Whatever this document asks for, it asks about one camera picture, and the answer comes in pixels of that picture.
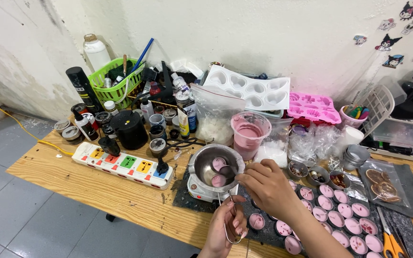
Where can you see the person's right hand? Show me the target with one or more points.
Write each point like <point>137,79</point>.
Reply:
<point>273,190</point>

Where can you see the person's left hand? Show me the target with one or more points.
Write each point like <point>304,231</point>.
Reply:
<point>221,225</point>

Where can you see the person's left fingers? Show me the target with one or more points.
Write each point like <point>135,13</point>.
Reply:
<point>238,224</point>

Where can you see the black felt mat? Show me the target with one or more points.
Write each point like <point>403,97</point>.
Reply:
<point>264,234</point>

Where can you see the pink wax disc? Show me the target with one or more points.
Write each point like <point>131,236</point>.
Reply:
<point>218,163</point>
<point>218,181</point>

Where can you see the small white electric hot plate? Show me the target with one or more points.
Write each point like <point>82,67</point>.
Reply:
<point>201,191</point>

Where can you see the metal tin of dried petals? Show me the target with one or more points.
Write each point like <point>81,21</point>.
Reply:
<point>297,170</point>

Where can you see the clear bag of white granules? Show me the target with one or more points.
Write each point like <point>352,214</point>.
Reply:
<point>274,148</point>

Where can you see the pink plastic cup of wax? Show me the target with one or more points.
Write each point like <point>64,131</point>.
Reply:
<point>250,138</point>

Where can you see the metal tin of small shells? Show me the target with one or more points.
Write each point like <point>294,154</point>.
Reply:
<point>317,176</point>

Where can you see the group of pink tealight candles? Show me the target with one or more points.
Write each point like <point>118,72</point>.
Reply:
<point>339,215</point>

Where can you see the clear bag of wax flakes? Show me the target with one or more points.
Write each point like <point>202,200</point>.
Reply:
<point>215,118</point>

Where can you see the metal tin of red bits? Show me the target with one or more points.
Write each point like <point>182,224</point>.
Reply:
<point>338,180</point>

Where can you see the crumpled clear plastic bags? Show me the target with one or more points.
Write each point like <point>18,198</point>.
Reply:
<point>314,141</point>

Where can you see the dark glass jar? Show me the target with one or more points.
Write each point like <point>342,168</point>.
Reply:
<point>157,132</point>

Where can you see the white power strip coloured sockets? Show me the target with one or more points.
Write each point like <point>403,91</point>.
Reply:
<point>124,165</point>

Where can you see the stack of empty metal cups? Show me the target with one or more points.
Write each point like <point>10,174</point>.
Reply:
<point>356,156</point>

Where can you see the white heart silicone mould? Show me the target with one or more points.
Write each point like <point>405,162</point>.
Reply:
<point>249,87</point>

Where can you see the pink silicone mould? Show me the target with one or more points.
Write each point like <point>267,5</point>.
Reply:
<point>314,107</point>

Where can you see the black round speaker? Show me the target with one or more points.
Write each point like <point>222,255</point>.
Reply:
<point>130,130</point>

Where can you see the white paper cup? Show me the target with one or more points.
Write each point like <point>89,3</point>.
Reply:
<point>351,136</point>

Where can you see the small white squeeze bottle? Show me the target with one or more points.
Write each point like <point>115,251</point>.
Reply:
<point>147,110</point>

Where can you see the bag of dried orange slices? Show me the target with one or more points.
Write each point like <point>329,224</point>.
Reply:
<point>384,184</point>

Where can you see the pink cup of pens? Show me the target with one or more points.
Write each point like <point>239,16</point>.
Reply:
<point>351,117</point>

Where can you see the brown wicker tray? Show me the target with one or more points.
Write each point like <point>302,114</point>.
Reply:
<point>134,98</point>

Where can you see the small white capped bottle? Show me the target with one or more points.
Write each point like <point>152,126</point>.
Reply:
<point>110,107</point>

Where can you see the white dropper bottle black cap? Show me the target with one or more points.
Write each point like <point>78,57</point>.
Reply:
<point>85,127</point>

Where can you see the green plastic basket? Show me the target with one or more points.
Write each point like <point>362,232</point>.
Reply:
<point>115,91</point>

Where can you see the round silver lidded tin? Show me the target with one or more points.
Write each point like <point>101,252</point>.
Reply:
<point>73,134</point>
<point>62,126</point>

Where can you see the white plastic rack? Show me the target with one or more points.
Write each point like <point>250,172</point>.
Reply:
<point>407,132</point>

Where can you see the blue stick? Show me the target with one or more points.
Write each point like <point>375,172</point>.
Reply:
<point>142,55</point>

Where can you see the black spray can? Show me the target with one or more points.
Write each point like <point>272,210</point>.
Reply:
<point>83,89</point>

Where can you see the white bottle with cork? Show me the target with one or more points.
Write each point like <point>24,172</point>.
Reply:
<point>97,53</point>

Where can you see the group of cartoon wall stickers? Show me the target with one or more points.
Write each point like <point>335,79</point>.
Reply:
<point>407,32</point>

